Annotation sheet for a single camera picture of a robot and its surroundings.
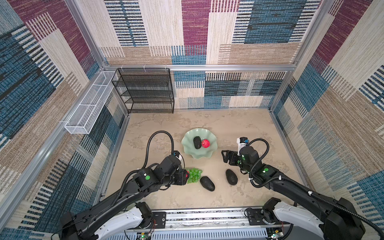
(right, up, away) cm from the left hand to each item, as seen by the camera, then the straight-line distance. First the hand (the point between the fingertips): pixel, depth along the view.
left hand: (186, 174), depth 74 cm
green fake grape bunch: (+4, -3, +9) cm, 11 cm away
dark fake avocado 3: (+24, -4, +8) cm, 26 cm away
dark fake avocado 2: (+11, -7, +7) cm, 15 cm away
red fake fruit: (0, 0, -1) cm, 1 cm away
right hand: (+22, +8, +9) cm, 25 cm away
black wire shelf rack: (-28, +50, +35) cm, 67 cm away
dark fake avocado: (+6, +13, +24) cm, 28 cm away
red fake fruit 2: (+11, +12, +23) cm, 28 cm away
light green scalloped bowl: (-1, +12, +26) cm, 28 cm away
